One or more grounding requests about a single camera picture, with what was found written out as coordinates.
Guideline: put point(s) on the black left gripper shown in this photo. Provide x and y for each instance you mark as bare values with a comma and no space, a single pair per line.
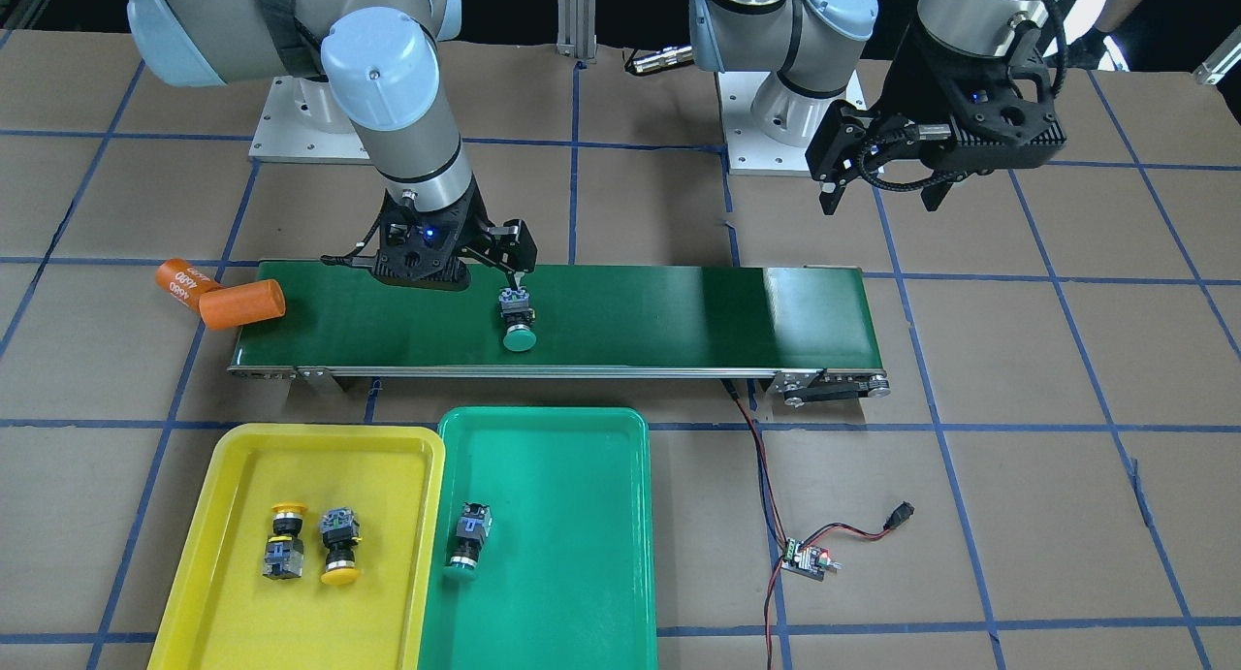
909,80

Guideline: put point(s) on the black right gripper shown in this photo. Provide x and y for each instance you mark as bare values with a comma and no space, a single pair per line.
477,226

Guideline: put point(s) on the green push button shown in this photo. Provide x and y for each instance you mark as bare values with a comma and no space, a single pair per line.
517,316
471,531

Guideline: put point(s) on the orange cylinder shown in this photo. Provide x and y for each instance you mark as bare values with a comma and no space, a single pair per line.
189,286
241,305

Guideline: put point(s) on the yellow push button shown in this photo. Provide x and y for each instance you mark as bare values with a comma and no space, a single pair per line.
340,532
283,557

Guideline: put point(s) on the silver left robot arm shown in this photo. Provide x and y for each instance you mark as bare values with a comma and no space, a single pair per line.
813,46

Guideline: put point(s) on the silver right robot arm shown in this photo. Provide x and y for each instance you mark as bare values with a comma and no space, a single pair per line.
379,60

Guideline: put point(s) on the green conveyor belt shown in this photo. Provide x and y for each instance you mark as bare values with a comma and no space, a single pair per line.
807,333

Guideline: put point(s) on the yellow tray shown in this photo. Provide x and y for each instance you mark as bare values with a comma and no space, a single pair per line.
310,548

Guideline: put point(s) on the green tray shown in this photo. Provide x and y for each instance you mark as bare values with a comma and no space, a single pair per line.
566,579

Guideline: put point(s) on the small motor controller board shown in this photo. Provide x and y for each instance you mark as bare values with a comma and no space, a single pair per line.
806,560

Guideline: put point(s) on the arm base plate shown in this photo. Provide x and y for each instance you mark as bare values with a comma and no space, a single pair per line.
301,122
767,127

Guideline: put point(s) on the aluminium frame post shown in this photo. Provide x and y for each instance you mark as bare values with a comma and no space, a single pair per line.
575,35

